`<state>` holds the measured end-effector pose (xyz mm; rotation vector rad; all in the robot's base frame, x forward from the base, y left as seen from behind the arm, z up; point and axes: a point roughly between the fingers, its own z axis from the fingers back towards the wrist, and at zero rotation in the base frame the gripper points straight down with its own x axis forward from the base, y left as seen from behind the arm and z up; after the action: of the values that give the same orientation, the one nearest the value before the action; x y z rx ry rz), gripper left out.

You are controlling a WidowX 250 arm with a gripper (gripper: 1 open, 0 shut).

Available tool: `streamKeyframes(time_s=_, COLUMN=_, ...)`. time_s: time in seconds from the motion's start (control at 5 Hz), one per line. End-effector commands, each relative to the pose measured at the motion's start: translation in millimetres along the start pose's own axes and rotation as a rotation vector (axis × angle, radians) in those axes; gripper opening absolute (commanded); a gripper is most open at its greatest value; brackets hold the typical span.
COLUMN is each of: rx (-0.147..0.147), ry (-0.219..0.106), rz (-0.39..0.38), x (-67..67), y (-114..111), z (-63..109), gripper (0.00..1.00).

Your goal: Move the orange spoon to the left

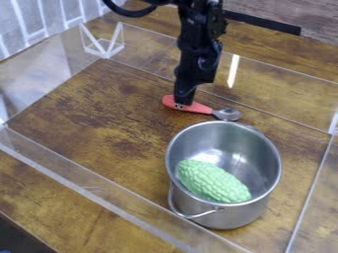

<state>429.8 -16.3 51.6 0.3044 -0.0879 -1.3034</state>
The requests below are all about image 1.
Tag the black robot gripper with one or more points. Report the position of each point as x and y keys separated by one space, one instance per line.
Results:
x=198 y=64

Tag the orange handled metal spoon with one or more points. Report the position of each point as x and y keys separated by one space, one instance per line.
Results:
x=226 y=114

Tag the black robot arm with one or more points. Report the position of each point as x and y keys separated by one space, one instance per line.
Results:
x=202 y=26

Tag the stainless steel pot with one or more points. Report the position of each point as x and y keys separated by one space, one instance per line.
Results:
x=225 y=167

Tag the green bitter melon toy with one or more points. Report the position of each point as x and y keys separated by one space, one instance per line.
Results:
x=210 y=182

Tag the clear acrylic corner bracket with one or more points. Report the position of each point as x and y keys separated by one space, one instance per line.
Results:
x=102 y=47

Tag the black wall strip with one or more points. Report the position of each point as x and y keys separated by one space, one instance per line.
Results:
x=264 y=23

